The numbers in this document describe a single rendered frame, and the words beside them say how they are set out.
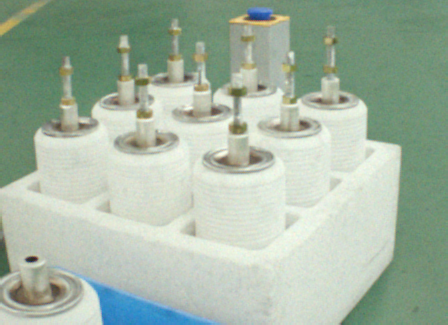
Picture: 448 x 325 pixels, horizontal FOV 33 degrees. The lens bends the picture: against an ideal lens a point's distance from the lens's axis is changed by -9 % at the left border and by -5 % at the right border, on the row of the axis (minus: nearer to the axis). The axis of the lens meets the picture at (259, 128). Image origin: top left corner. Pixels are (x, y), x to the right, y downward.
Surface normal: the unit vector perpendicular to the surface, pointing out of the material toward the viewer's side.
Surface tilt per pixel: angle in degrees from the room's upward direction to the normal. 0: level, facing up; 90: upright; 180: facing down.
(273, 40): 90
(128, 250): 90
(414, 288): 0
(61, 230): 90
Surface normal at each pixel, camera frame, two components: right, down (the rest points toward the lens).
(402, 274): -0.01, -0.95
